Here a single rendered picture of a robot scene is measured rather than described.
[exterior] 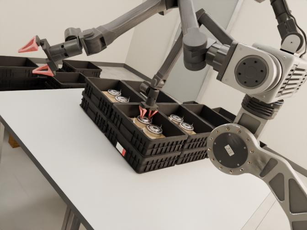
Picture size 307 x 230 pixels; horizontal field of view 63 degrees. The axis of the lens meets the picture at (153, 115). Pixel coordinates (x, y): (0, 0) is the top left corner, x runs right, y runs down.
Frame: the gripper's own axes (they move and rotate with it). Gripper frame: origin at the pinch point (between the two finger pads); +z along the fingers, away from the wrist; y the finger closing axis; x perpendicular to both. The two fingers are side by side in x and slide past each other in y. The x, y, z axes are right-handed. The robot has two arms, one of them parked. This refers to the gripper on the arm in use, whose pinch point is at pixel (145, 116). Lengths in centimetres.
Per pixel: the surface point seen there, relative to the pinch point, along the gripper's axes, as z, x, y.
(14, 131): 17, -12, 72
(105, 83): -1.6, -45.7, 9.5
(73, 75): 32, -143, -1
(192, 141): -0.7, 30.4, -15.7
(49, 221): 87, -5, 46
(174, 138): -5.0, 32.3, 1.7
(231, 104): 47, -126, -275
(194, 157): 12.7, 29.5, -25.8
